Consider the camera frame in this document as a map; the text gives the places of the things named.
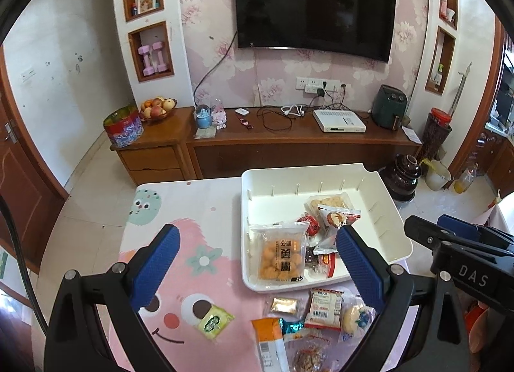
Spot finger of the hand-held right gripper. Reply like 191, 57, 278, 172
403, 215, 514, 264
437, 214, 514, 250

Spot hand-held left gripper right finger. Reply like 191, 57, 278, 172
336, 225, 470, 372

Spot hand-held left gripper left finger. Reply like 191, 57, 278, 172
43, 224, 181, 372

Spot red-edged packet of dark candy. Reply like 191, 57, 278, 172
304, 245, 340, 278

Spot blueberry cake packet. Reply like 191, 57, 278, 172
341, 295, 376, 342

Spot red apple print packet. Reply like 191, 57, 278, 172
317, 203, 362, 230

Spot white packet with red label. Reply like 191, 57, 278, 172
304, 289, 344, 331

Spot small red snack packet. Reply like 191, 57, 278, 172
297, 214, 322, 238

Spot clear bag of pale puffs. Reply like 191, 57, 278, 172
306, 192, 354, 213

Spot green snack packet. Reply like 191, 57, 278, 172
196, 304, 235, 341

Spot large bag of fried balls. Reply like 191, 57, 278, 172
249, 222, 310, 285

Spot small gold snack packet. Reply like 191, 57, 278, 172
267, 296, 300, 318

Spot blue snack packet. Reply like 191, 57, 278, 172
279, 318, 306, 335

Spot white plastic bin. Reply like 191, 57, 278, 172
241, 163, 414, 294

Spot clear packet of nuts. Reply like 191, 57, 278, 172
283, 334, 334, 372

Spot orange and white snack packet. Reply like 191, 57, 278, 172
252, 317, 292, 372

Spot yellow oil bottle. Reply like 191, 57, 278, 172
454, 163, 478, 195

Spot red plastic stool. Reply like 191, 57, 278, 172
464, 304, 488, 352

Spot white bucket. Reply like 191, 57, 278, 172
425, 159, 451, 192

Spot brown ceramic jar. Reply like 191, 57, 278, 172
379, 154, 422, 202

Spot printed cartoon tablecloth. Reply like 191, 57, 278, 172
108, 179, 426, 372

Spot tall dark patterned vase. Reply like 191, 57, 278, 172
418, 108, 452, 164

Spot green air fryer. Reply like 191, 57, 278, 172
371, 85, 407, 130

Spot metal pole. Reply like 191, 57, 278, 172
449, 62, 472, 115

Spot wooden television cabinet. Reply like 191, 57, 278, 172
110, 106, 424, 185

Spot red round tin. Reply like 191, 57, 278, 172
103, 105, 144, 148

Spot white set-top box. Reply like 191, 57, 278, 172
313, 109, 367, 134

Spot blue snow globe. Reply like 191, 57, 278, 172
195, 104, 212, 129

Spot bowl of fruit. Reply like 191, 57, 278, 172
139, 96, 177, 121

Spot brown wooden door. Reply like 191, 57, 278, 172
0, 44, 71, 276

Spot pink plush toy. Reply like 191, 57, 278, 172
211, 99, 227, 130

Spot pink dumbbell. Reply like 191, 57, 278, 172
152, 41, 168, 72
137, 46, 155, 74

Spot black television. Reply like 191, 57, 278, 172
234, 0, 397, 63

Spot thick black cable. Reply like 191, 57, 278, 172
0, 195, 49, 328

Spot thin black cable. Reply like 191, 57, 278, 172
257, 107, 294, 132

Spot white wall power outlets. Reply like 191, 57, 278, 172
296, 77, 347, 94

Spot black television cable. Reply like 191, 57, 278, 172
193, 30, 238, 107

